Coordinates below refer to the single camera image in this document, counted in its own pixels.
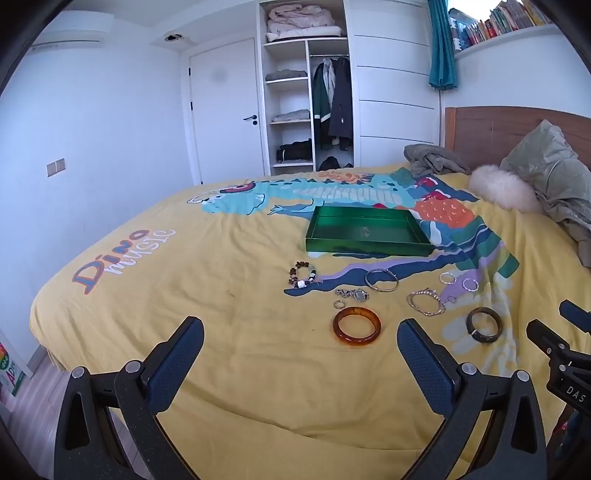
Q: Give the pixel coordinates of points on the white fluffy pillow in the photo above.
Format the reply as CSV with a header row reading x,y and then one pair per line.
x,y
503,189

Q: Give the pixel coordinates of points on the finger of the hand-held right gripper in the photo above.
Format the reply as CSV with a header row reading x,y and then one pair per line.
x,y
575,313
549,344

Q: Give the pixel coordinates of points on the round ceiling vent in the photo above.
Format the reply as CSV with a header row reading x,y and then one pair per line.
x,y
175,38

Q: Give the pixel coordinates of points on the amber resin bangle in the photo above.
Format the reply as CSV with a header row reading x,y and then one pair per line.
x,y
338,326

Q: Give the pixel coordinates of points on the twisted silver hoop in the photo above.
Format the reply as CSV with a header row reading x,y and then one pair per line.
x,y
463,285
440,278

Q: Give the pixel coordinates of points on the hanging dark coat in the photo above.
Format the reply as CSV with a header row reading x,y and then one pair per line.
x,y
341,101

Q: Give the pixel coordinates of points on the row of books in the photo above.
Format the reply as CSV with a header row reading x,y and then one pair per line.
x,y
498,21

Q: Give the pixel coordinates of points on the dark brown bangle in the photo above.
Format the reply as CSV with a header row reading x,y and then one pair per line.
x,y
494,334

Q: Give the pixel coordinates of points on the green metal tray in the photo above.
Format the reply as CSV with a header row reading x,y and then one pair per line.
x,y
369,230

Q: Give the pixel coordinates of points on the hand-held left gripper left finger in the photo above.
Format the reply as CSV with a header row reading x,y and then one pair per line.
x,y
178,364

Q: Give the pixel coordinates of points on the white wardrobe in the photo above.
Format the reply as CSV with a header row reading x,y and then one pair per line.
x,y
397,83

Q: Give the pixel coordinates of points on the folded black clothes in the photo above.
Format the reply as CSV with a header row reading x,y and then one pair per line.
x,y
295,150

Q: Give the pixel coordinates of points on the folded dark grey clothes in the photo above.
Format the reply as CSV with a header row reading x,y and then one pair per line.
x,y
286,75

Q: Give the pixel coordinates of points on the grey-green puffer jacket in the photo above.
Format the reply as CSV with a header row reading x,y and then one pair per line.
x,y
554,170

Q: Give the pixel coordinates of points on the folded pink white bedding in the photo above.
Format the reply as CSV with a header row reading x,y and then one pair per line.
x,y
300,21

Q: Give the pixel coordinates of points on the folded light grey clothes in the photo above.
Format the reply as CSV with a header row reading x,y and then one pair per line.
x,y
291,116

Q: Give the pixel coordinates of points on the colourful printed box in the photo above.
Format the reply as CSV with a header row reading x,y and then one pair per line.
x,y
11,369

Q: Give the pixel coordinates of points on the black bag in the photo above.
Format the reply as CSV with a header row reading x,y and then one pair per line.
x,y
329,164

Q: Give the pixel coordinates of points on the wall light switch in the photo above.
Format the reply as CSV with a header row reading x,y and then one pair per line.
x,y
56,166

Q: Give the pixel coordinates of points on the white air conditioner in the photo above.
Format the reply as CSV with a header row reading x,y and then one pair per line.
x,y
74,27

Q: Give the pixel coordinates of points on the silver wristwatch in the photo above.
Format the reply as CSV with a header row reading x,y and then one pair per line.
x,y
358,294

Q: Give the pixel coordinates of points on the white wall shelf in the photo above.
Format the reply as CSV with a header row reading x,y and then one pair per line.
x,y
508,40

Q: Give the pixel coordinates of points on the white door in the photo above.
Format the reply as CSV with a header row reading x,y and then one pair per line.
x,y
221,115

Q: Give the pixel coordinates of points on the yellow dinosaur printed blanket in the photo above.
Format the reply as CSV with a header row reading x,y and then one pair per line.
x,y
231,277

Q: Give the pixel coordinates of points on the wooden headboard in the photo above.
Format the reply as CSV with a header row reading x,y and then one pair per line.
x,y
485,134

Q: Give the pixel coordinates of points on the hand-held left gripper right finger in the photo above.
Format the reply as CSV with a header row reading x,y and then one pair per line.
x,y
422,364

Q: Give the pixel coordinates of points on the hanging green jacket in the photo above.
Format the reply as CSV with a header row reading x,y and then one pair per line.
x,y
321,101

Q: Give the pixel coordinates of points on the grey crumpled garment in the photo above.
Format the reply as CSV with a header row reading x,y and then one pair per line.
x,y
434,159

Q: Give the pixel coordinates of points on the thin silver bangle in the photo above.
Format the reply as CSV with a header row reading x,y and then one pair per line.
x,y
367,278

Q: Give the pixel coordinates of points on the teal curtain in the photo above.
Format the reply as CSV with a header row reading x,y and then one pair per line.
x,y
442,46

